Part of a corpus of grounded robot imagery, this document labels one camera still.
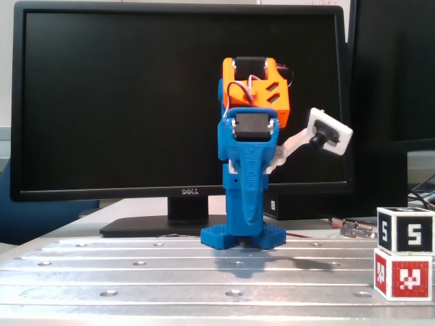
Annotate small circuit board with pins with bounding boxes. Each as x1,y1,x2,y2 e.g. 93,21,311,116
339,219,377,238

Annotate black Dell monitor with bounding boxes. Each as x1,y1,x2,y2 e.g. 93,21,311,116
10,0,354,238

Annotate black and green cable bundle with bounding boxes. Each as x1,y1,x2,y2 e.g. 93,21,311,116
407,179,435,209

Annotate white paper with red writing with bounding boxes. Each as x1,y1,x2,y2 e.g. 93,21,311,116
255,0,351,7

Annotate red cube with white markers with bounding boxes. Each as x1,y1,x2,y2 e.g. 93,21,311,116
373,249,433,302

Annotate camera board on white mount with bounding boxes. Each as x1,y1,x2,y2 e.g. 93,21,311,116
228,107,353,176

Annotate black unbranded monitor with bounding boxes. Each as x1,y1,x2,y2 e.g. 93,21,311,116
349,0,435,142

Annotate black cube with white markers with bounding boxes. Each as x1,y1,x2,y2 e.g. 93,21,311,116
377,206,435,255

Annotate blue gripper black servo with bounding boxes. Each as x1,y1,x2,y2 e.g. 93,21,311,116
217,107,282,226

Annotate blue chair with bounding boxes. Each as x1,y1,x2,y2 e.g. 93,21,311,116
0,158,100,246

